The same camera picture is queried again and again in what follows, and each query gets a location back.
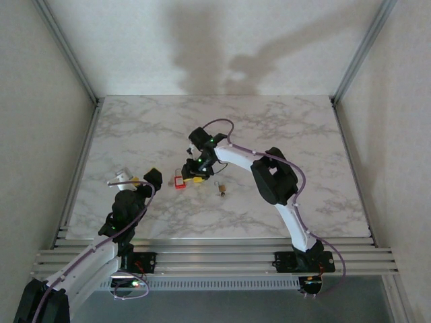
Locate aluminium side rail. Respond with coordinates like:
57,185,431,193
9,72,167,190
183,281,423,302
52,99,102,250
331,99,378,248

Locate grey slotted cable duct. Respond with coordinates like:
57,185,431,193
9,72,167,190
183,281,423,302
97,277,301,291

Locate aluminium frame post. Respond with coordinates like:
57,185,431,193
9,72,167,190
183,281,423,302
331,0,401,105
32,0,100,106

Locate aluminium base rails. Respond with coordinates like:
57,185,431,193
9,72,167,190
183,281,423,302
31,228,401,279

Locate aluminium frame leg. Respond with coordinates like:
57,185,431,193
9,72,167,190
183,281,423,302
383,275,417,323

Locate red padlock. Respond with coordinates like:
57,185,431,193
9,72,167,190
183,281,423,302
167,168,187,190

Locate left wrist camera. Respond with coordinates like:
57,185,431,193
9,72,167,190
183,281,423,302
113,167,135,185

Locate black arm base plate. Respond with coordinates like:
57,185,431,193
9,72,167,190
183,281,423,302
274,251,337,273
117,252,158,274

